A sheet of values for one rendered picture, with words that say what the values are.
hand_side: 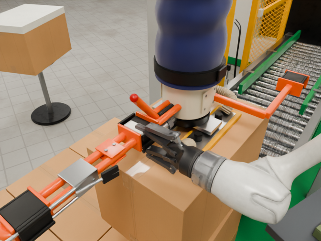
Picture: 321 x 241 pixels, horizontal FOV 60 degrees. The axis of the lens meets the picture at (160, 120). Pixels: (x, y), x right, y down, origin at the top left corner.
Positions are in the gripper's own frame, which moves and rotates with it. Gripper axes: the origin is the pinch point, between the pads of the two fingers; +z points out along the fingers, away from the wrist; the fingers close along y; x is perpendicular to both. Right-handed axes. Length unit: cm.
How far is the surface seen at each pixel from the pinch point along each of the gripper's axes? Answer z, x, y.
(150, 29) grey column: 106, 136, 27
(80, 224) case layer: 32, -7, 63
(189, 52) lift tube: -5.3, 17.1, -19.8
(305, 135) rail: -33, 115, 59
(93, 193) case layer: 40, 8, 63
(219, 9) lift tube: -9.9, 22.6, -30.3
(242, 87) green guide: 21, 143, 57
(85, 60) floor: 271, 188, 118
